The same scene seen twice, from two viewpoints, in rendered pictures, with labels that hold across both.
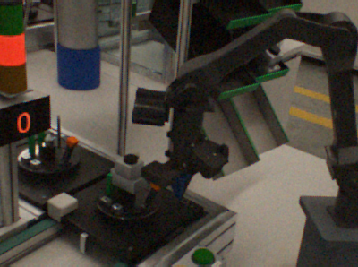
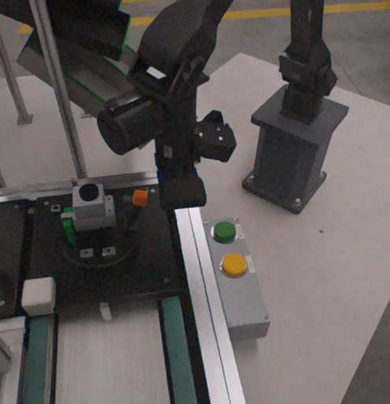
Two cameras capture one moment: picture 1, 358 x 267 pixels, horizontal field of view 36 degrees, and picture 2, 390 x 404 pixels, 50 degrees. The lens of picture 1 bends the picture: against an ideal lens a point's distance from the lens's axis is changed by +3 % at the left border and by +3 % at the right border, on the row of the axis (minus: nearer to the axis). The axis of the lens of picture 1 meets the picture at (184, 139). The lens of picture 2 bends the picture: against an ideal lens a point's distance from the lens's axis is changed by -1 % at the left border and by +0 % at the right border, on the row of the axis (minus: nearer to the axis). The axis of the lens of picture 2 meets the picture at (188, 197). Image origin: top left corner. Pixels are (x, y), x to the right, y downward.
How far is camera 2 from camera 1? 0.66 m
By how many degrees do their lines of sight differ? 40
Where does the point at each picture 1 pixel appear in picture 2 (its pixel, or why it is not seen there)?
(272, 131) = (128, 62)
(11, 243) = (36, 382)
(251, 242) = not seen: hidden behind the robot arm
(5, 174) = not seen: outside the picture
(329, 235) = (315, 137)
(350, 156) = (320, 54)
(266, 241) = (200, 170)
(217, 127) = (100, 90)
